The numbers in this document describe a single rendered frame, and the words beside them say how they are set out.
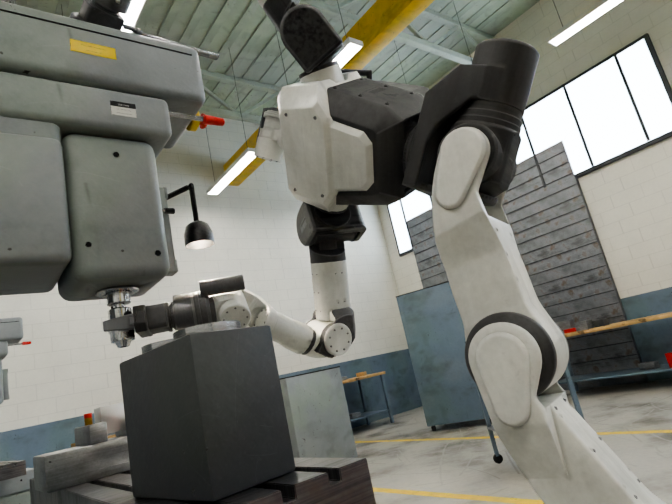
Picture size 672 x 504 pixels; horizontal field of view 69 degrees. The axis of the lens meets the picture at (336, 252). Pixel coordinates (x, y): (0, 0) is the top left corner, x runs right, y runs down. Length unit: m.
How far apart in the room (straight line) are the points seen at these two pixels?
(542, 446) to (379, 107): 0.64
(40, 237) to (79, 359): 6.76
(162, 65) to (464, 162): 0.75
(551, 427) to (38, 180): 0.98
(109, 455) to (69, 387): 6.50
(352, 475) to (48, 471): 0.71
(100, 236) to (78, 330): 6.77
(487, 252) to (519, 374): 0.21
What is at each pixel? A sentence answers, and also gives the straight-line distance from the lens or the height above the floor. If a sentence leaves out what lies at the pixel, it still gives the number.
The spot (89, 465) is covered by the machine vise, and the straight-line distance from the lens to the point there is 1.20.
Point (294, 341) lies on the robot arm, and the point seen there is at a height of 1.13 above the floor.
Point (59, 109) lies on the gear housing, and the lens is 1.15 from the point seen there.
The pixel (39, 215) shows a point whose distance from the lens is 1.04.
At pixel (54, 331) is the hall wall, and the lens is 7.78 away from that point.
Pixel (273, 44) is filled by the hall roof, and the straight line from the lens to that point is 8.48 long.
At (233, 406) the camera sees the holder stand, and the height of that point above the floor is 1.03.
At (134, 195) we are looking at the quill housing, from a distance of 1.12.
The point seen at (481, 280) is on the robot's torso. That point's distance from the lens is 0.87.
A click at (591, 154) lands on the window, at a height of 3.38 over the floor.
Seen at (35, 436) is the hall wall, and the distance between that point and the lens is 7.61.
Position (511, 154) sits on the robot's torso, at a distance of 0.94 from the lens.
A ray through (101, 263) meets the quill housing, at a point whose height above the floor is 1.34.
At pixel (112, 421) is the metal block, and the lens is 1.26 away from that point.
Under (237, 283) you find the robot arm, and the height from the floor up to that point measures 1.27.
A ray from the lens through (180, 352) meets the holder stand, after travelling 0.63.
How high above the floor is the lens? 1.05
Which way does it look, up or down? 13 degrees up
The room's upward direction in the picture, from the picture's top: 12 degrees counter-clockwise
